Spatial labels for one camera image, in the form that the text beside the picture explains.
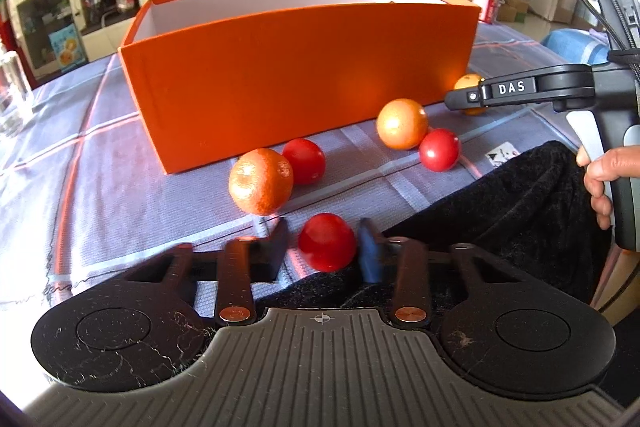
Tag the white cloth label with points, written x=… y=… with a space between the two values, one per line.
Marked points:
x=502 y=154

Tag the blue box with orange print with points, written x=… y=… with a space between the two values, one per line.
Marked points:
x=67 y=49

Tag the black fuzzy cloth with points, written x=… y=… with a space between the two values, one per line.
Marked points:
x=500 y=217

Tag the glass mug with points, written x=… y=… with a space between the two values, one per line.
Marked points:
x=12 y=97

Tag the red tomato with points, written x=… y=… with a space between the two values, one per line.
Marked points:
x=303 y=161
x=439 y=149
x=327 y=242

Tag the orange cardboard box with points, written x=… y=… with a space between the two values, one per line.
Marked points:
x=300 y=77

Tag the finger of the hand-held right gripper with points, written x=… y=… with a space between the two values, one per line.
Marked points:
x=515 y=88

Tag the plaid tablecloth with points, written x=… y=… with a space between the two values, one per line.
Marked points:
x=100 y=157

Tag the person's right hand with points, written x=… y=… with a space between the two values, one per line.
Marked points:
x=600 y=179

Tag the blue cushion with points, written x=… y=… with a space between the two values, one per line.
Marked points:
x=575 y=47

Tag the white glass-door cabinet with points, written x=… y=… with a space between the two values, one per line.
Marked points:
x=45 y=17

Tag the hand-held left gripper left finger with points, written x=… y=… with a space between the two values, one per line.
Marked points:
x=275 y=252

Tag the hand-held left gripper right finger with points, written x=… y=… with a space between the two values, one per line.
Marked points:
x=370 y=252

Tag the small orange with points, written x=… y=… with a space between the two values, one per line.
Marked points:
x=465 y=84

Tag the dark-skinned orange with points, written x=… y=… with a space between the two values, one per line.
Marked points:
x=260 y=181

